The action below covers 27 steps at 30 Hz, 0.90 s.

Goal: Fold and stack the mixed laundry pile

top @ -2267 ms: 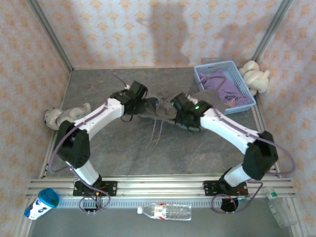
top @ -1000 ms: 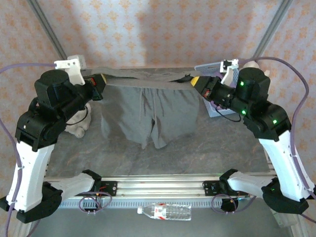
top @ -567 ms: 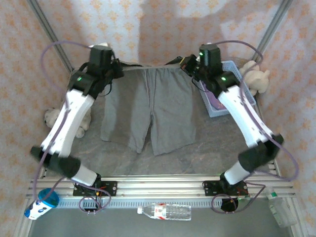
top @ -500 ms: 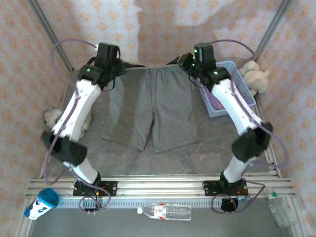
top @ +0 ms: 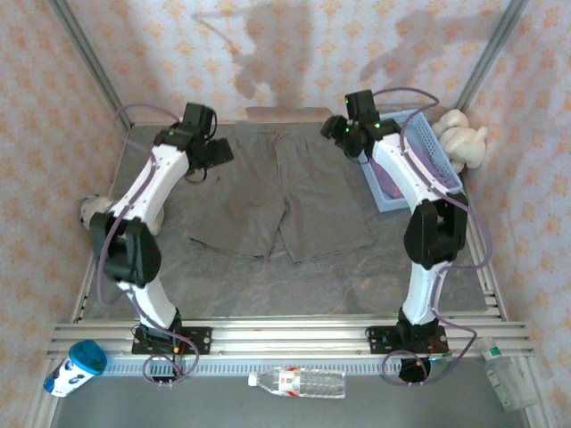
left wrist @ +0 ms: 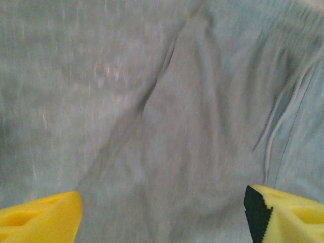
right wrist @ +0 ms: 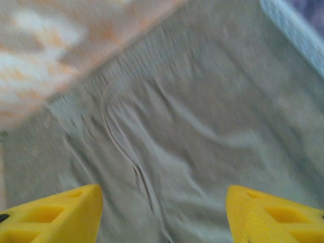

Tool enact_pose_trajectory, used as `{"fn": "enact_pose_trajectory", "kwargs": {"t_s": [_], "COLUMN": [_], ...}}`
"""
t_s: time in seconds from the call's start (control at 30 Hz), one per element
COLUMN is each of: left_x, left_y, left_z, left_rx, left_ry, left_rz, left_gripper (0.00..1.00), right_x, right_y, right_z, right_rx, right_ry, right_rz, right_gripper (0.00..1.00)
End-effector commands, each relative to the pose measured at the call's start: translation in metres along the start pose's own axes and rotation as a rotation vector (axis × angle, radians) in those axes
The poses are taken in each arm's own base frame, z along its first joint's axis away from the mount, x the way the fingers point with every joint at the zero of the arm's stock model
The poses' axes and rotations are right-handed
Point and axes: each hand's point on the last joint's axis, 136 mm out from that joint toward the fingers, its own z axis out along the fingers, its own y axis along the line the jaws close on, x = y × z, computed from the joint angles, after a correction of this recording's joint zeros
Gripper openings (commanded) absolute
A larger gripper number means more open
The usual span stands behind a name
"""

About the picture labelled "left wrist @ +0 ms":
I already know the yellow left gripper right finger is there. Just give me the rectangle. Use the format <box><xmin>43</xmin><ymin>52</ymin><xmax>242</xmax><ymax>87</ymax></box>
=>
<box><xmin>243</xmin><ymin>184</ymin><xmax>324</xmax><ymax>243</ymax></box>

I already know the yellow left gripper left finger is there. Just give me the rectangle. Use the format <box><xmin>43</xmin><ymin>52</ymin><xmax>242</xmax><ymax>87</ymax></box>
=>
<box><xmin>0</xmin><ymin>190</ymin><xmax>84</xmax><ymax>243</ymax></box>

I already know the grey garment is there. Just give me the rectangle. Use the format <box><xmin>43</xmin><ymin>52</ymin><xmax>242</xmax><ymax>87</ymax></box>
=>
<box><xmin>0</xmin><ymin>0</ymin><xmax>324</xmax><ymax>243</ymax></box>

